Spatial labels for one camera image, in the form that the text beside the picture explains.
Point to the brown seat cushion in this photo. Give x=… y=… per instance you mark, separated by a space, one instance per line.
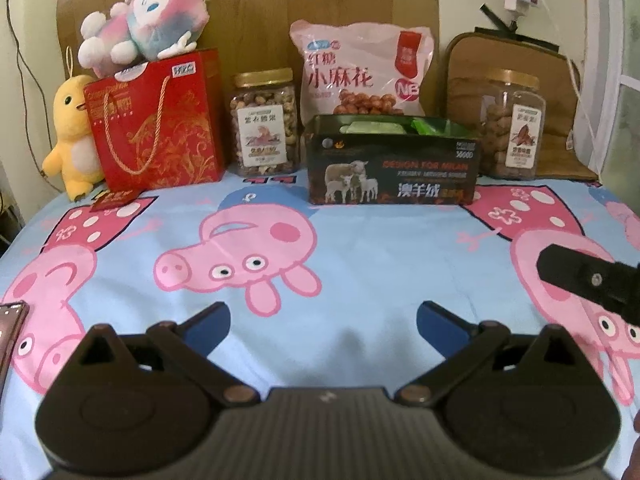
x=466 y=58

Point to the window frame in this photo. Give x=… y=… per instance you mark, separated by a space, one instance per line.
x=607 y=128

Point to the green snack packet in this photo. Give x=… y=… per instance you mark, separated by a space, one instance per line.
x=445 y=128

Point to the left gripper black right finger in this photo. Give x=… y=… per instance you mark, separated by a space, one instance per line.
x=464 y=346

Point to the cardboard sheet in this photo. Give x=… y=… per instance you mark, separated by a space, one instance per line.
x=260 y=25

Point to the red tag card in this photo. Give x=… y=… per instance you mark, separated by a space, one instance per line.
x=112 y=200

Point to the pecan jar right gold lid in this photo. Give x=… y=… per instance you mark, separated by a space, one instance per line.
x=511 y=124

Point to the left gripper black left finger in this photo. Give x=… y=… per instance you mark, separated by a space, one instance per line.
x=187 y=346

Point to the smartphone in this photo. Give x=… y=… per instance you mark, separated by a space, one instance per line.
x=12 y=318

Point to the pig cartoon bed sheet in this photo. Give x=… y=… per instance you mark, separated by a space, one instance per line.
x=319 y=296

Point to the black sheep printed box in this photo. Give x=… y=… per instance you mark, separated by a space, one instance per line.
x=359 y=159

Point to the pink snack bag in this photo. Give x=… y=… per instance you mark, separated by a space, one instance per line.
x=361 y=68

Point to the nut jar left gold lid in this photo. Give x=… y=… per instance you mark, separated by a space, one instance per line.
x=264 y=121

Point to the yellow duck plush toy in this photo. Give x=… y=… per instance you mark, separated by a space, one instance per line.
x=74 y=155

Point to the pink grey plush toy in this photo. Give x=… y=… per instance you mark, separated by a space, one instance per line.
x=135 y=31

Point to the red gift bag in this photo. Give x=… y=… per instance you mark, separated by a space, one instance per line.
x=160 y=124

